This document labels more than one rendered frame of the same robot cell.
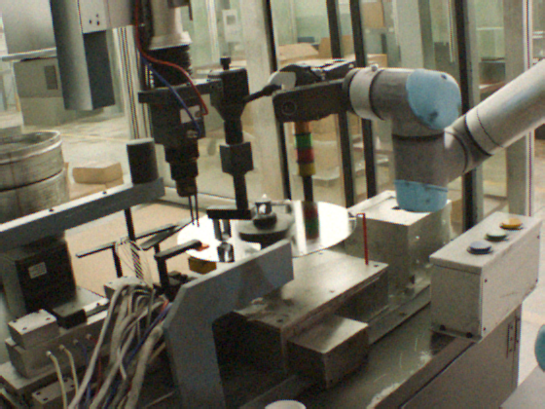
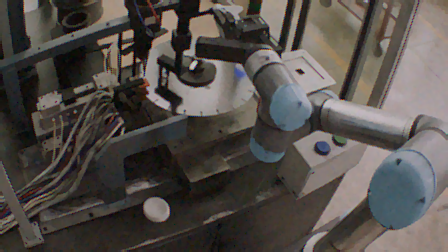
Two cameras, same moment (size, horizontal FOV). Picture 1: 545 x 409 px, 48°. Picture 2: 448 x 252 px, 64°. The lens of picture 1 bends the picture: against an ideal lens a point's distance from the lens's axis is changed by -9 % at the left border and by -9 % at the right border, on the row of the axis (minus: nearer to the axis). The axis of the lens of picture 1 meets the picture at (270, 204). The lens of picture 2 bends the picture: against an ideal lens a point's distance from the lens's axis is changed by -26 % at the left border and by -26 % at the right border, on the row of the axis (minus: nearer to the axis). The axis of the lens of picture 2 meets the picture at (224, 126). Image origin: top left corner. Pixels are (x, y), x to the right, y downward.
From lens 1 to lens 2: 0.51 m
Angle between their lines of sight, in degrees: 30
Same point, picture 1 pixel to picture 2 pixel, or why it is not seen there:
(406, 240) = not seen: hidden behind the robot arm
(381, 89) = (260, 82)
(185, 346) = (105, 168)
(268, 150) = not seen: outside the picture
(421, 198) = (261, 155)
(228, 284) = (137, 141)
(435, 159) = (278, 140)
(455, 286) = (296, 165)
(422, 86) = (281, 105)
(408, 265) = not seen: hidden behind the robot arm
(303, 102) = (215, 52)
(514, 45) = (399, 32)
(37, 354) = (48, 119)
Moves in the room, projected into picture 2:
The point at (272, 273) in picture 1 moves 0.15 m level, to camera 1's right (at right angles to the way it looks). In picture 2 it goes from (170, 134) to (234, 151)
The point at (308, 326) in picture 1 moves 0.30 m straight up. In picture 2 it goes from (194, 152) to (207, 64)
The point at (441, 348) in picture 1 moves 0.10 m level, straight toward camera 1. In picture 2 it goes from (273, 193) to (257, 218)
